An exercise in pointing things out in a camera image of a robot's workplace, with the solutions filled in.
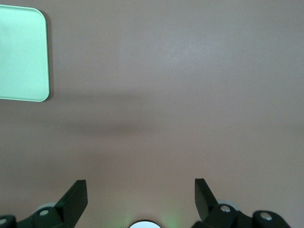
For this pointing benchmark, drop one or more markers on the mint green tray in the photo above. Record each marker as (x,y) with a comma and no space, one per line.
(21,53)

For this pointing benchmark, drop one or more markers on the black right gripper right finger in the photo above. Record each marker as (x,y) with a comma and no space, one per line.
(209,202)

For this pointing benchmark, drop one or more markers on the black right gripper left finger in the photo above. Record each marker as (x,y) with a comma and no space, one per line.
(69,204)

